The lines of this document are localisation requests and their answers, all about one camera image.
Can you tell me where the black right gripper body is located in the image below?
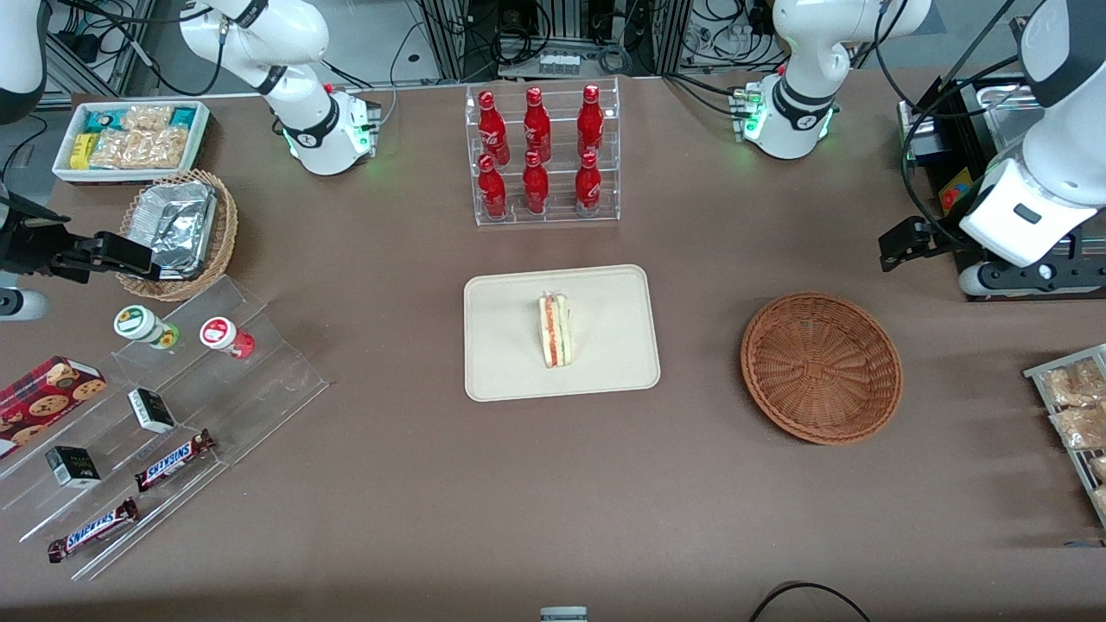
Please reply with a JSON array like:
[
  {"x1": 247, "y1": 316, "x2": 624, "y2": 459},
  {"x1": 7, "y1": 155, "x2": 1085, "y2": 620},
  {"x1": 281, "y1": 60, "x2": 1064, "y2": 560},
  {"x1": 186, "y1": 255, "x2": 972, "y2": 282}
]
[{"x1": 0, "y1": 194, "x2": 72, "y2": 279}]

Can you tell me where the triangular sandwich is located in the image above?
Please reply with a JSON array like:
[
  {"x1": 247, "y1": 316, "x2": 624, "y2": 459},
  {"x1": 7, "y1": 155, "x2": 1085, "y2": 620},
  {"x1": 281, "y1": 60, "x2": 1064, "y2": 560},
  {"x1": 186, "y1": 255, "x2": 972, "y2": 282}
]
[{"x1": 538, "y1": 292, "x2": 578, "y2": 369}]

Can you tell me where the light wicker basket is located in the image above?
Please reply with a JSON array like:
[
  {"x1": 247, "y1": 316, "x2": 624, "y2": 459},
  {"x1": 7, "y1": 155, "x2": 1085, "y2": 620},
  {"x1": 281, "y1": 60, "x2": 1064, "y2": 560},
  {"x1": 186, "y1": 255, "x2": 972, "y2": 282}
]
[{"x1": 114, "y1": 168, "x2": 239, "y2": 303}]

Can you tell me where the round brown wicker basket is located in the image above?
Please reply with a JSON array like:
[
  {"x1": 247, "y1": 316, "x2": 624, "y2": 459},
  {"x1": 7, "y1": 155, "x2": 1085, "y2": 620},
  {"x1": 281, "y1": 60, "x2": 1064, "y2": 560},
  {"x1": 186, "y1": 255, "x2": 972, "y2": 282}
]
[{"x1": 740, "y1": 292, "x2": 905, "y2": 447}]

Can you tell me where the tray of packaged snacks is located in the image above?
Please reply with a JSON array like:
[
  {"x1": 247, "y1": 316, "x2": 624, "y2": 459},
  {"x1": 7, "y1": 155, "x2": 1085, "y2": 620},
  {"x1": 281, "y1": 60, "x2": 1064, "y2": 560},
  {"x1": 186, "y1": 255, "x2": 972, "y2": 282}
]
[{"x1": 1023, "y1": 343, "x2": 1106, "y2": 529}]

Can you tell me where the beige rectangular tray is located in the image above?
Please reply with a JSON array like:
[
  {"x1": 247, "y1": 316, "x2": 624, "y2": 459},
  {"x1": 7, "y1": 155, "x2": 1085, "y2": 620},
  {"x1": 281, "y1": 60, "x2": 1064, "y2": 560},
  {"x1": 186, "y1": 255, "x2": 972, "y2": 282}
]
[{"x1": 463, "y1": 263, "x2": 662, "y2": 403}]

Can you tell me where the aluminium foil container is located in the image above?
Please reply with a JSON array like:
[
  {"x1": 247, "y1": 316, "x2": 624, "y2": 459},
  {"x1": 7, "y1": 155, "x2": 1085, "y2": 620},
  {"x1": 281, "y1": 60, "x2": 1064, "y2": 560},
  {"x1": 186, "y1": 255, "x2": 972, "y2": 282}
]
[{"x1": 129, "y1": 181, "x2": 219, "y2": 279}]

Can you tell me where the green lid cup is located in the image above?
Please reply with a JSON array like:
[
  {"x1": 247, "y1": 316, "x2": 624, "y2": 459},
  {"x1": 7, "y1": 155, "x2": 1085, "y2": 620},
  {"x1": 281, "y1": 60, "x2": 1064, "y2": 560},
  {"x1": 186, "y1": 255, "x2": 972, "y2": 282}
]
[{"x1": 113, "y1": 304, "x2": 181, "y2": 351}]

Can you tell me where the white rectangular snack bin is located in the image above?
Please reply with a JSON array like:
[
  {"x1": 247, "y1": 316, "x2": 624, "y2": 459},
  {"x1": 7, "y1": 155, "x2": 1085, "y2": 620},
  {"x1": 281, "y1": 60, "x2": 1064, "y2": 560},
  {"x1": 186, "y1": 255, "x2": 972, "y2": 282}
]
[{"x1": 51, "y1": 100, "x2": 212, "y2": 185}]

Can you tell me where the large clear cracker packet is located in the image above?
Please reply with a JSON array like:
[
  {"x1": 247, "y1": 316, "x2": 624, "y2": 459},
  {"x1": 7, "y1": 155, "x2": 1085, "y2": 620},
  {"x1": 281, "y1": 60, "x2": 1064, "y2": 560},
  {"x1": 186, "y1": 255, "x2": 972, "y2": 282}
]
[{"x1": 89, "y1": 126, "x2": 192, "y2": 171}]

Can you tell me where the black food warmer cabinet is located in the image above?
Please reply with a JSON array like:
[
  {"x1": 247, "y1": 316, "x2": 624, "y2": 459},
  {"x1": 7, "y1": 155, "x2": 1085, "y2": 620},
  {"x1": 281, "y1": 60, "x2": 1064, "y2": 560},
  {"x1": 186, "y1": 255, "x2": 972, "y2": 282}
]
[{"x1": 897, "y1": 73, "x2": 1106, "y2": 303}]

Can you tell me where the red lid cup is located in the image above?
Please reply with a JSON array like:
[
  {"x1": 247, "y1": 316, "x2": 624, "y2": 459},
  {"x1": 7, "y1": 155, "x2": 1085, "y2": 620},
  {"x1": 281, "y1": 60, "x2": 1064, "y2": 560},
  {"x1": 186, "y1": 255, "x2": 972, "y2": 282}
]
[{"x1": 199, "y1": 316, "x2": 257, "y2": 360}]

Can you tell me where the small clear cracker packet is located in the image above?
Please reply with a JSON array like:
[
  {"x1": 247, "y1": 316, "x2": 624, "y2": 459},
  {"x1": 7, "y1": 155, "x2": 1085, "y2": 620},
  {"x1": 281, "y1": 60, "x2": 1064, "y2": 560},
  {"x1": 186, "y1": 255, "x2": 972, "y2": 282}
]
[{"x1": 120, "y1": 105, "x2": 175, "y2": 132}]

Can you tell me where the red tartan cookie box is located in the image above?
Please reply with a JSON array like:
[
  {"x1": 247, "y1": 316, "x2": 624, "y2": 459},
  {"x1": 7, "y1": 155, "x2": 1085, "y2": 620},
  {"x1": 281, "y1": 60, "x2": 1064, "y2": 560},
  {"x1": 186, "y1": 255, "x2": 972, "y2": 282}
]
[{"x1": 0, "y1": 355, "x2": 108, "y2": 460}]

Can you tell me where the small black box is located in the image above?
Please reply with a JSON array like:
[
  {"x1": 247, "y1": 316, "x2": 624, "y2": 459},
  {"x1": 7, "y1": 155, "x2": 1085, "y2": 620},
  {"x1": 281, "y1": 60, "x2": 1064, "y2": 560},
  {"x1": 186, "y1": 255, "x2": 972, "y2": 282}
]
[
  {"x1": 127, "y1": 387, "x2": 178, "y2": 435},
  {"x1": 44, "y1": 445, "x2": 103, "y2": 491}
]

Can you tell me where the clear bagged pastry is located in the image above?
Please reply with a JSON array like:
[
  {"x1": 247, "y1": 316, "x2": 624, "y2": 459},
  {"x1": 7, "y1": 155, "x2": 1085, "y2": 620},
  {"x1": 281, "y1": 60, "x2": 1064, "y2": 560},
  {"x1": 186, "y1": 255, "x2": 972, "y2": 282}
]
[
  {"x1": 1039, "y1": 358, "x2": 1106, "y2": 409},
  {"x1": 1049, "y1": 406, "x2": 1106, "y2": 452}
]

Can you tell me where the clear acrylic stepped display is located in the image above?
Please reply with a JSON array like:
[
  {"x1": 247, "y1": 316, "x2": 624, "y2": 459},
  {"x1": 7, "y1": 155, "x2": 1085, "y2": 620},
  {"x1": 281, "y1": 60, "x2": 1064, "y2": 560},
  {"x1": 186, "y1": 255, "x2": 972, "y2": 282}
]
[{"x1": 0, "y1": 274, "x2": 330, "y2": 582}]

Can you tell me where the Snickers chocolate bar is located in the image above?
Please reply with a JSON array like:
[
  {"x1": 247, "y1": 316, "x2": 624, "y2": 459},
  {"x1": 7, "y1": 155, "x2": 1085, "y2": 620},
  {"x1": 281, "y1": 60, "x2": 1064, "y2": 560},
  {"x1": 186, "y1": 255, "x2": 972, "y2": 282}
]
[
  {"x1": 47, "y1": 497, "x2": 140, "y2": 565},
  {"x1": 133, "y1": 428, "x2": 218, "y2": 494}
]

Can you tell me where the red cola bottle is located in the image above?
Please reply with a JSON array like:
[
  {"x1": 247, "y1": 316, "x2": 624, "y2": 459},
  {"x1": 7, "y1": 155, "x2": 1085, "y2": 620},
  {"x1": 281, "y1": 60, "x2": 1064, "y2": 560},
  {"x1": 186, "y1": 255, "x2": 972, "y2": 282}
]
[
  {"x1": 574, "y1": 151, "x2": 603, "y2": 218},
  {"x1": 521, "y1": 150, "x2": 551, "y2": 216},
  {"x1": 523, "y1": 86, "x2": 553, "y2": 164},
  {"x1": 576, "y1": 84, "x2": 606, "y2": 162},
  {"x1": 477, "y1": 154, "x2": 509, "y2": 219},
  {"x1": 477, "y1": 90, "x2": 512, "y2": 167}
]

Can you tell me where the clear acrylic bottle rack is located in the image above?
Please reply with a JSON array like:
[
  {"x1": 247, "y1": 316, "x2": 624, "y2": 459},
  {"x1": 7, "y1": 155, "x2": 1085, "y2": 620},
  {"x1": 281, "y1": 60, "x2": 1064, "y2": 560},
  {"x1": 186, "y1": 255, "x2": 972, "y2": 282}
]
[{"x1": 465, "y1": 77, "x2": 622, "y2": 227}]

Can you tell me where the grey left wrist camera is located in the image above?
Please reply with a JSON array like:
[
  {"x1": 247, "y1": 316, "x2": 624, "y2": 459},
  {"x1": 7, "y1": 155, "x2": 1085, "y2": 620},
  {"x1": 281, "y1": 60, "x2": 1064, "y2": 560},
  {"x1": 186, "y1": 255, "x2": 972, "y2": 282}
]
[{"x1": 958, "y1": 257, "x2": 1106, "y2": 301}]

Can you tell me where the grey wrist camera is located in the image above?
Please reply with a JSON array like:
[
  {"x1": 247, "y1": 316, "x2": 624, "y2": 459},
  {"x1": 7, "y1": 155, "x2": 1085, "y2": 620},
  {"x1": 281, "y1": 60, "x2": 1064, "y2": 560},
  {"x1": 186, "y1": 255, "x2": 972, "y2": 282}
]
[
  {"x1": 958, "y1": 257, "x2": 1106, "y2": 301},
  {"x1": 0, "y1": 289, "x2": 49, "y2": 322}
]

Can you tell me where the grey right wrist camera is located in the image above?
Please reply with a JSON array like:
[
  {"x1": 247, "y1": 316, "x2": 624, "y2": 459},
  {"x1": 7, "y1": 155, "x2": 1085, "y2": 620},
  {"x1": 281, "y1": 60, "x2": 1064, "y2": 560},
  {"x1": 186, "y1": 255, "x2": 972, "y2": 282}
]
[{"x1": 0, "y1": 289, "x2": 49, "y2": 322}]

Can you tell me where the black floor cable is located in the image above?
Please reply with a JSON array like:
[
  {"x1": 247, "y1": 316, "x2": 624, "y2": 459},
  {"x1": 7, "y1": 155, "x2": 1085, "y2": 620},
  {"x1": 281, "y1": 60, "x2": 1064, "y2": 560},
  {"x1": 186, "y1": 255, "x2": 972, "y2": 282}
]
[{"x1": 747, "y1": 581, "x2": 874, "y2": 622}]

